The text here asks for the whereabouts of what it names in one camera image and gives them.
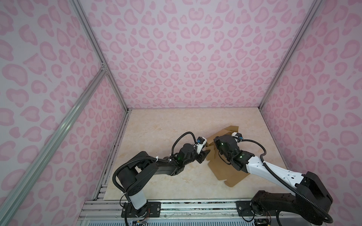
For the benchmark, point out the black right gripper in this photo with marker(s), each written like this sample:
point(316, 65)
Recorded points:
point(218, 142)

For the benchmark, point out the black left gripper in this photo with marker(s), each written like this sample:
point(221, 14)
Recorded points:
point(202, 155)

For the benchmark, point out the brown cardboard box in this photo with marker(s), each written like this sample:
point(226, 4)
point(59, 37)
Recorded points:
point(221, 170)

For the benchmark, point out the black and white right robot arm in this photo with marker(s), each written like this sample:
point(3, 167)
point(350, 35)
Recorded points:
point(307, 196)

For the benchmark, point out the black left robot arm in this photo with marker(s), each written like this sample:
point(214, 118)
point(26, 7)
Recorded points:
point(131, 177)

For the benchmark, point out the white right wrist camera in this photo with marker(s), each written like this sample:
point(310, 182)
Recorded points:
point(237, 136)

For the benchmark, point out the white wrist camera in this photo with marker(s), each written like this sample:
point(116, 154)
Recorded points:
point(200, 142)
point(237, 136)

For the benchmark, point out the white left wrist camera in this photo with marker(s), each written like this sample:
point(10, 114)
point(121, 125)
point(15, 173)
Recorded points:
point(200, 142)

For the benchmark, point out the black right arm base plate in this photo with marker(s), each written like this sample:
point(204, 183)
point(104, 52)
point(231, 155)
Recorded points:
point(244, 209)

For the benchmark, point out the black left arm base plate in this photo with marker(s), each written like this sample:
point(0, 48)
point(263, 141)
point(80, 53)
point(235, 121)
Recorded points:
point(150, 209)

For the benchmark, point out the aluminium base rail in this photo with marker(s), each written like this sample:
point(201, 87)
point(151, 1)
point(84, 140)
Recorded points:
point(187, 212)

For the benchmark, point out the aluminium right corner post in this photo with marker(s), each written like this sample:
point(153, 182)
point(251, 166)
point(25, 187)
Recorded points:
point(305, 25)

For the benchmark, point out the aluminium corner post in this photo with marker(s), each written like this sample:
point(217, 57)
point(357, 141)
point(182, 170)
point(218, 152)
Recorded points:
point(85, 24)
point(305, 25)

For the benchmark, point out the aluminium left corner post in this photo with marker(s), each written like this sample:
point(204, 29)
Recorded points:
point(85, 24)

